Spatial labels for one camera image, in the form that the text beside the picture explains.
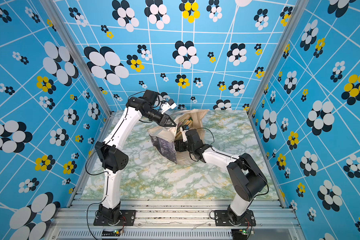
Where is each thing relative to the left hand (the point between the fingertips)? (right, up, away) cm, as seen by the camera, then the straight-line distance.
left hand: (176, 124), depth 79 cm
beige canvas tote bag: (-7, -8, +2) cm, 11 cm away
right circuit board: (+30, -52, -10) cm, 61 cm away
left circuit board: (-31, -53, -8) cm, 62 cm away
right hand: (+1, -10, +11) cm, 15 cm away
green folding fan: (+7, +2, +26) cm, 27 cm away
